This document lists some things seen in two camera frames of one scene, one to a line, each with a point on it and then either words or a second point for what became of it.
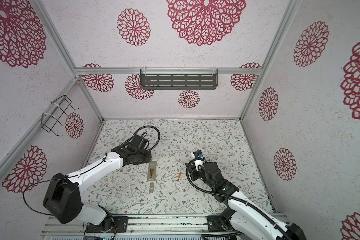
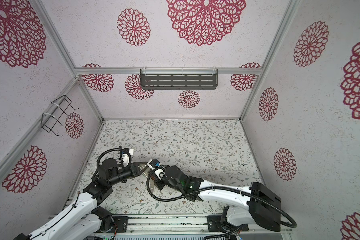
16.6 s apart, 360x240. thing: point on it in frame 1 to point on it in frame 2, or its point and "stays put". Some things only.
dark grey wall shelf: [179, 78] stays put
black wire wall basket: [60, 105] stays put
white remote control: [151, 173] to [146, 172]
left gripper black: [148, 158] to [134, 167]
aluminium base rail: [169, 225] stays put
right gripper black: [193, 172] to [160, 184]
